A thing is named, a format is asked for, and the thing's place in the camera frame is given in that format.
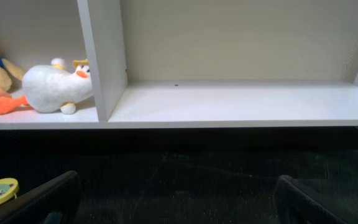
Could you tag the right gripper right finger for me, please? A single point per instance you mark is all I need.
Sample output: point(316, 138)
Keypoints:
point(303, 205)

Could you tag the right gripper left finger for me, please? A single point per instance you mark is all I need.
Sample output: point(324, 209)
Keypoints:
point(42, 202)

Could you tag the white plush duck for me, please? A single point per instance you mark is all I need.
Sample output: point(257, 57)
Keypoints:
point(53, 88)

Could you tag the white shelf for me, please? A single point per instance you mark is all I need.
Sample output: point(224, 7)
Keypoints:
point(238, 102)

